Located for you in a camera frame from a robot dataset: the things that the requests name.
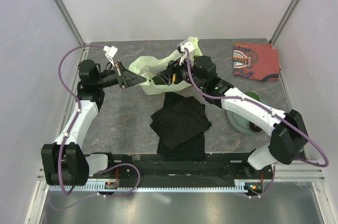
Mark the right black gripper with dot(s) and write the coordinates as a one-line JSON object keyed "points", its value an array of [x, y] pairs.
{"points": [[173, 67]]}

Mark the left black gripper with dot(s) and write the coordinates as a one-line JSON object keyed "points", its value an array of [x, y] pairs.
{"points": [[128, 78]]}

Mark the green avocado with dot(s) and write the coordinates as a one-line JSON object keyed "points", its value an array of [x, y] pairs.
{"points": [[158, 81]]}

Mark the light green plastic bag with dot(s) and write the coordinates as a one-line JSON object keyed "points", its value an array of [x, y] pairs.
{"points": [[148, 67]]}

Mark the dark purple fruit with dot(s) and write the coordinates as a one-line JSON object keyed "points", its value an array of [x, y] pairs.
{"points": [[253, 127]]}

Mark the green lime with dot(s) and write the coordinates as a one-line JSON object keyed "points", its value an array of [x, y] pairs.
{"points": [[253, 95]]}

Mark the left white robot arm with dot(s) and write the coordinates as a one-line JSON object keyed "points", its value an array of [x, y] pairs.
{"points": [[64, 162]]}

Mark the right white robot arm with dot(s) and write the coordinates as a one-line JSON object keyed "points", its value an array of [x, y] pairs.
{"points": [[287, 130]]}

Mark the black folded cloth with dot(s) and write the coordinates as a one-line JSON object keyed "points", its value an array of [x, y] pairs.
{"points": [[180, 125]]}

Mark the grey-green round plate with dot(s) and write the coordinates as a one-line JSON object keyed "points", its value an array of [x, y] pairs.
{"points": [[240, 123]]}

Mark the red printed t-shirt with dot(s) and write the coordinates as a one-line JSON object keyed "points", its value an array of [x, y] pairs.
{"points": [[256, 61]]}

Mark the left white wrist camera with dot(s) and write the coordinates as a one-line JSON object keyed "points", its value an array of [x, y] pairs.
{"points": [[110, 52]]}

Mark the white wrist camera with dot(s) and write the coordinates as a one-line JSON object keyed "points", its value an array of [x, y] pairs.
{"points": [[110, 52], [182, 47]]}

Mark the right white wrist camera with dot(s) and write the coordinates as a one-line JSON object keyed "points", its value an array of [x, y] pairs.
{"points": [[182, 47]]}

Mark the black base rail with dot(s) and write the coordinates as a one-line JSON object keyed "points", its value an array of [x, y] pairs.
{"points": [[219, 166]]}

